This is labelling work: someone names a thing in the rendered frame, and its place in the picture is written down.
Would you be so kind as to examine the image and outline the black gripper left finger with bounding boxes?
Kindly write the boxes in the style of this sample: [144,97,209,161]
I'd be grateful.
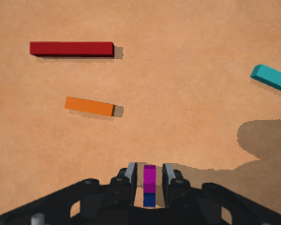
[0,162,138,225]

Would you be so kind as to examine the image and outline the orange rod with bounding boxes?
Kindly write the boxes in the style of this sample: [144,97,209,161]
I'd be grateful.
[65,97,115,116]

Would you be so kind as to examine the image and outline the magenta rod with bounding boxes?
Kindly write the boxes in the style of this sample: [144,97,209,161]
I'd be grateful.
[143,165,155,193]

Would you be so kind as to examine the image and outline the turquoise rod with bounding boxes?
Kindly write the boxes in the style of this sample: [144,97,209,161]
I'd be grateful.
[250,64,281,91]

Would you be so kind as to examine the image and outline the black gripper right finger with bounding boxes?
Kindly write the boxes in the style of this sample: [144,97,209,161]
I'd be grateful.
[162,163,281,225]

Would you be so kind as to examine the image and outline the dark red rod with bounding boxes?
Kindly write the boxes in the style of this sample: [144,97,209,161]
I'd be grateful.
[30,42,114,57]

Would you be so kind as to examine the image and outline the small blue block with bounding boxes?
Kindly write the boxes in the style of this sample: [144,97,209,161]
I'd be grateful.
[143,192,155,207]

